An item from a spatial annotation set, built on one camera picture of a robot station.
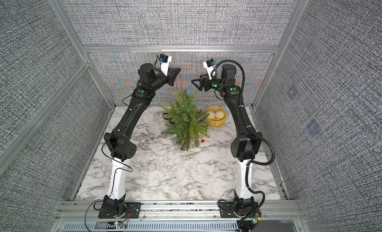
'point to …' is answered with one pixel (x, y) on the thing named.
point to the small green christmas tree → (185, 120)
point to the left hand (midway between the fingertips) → (182, 66)
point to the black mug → (168, 119)
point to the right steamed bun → (219, 114)
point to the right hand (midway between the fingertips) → (197, 73)
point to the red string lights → (202, 140)
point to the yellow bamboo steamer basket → (214, 123)
